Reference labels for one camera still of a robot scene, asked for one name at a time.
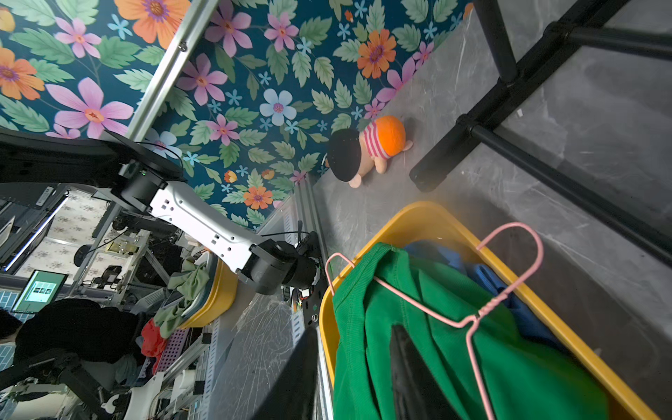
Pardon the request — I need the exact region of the doll with striped shirt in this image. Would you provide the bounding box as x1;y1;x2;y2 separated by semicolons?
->
327;115;413;188

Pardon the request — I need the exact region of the blue tank top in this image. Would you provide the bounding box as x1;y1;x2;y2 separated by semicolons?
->
404;241;570;355

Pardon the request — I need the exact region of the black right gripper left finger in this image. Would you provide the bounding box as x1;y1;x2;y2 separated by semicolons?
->
253;327;319;420

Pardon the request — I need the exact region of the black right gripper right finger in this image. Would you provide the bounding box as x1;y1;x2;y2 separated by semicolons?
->
390;325;460;419

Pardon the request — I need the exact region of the pink wire hanger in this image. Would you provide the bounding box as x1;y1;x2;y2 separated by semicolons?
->
324;221;545;420

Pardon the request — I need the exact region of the red cloth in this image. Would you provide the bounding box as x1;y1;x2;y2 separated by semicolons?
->
140;318;167;358

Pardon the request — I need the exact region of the purple plastic basket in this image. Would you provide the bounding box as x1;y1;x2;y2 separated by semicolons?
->
137;328;191;383

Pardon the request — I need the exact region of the yellow plastic tray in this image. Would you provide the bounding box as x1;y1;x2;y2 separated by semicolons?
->
320;201;659;419

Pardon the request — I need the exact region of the green tank top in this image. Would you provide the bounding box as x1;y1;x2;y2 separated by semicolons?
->
334;243;609;419

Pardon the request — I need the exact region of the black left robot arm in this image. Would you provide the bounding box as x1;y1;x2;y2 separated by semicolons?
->
1;129;320;295

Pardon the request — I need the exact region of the black clothes rack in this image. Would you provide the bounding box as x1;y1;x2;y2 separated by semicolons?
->
408;0;672;269

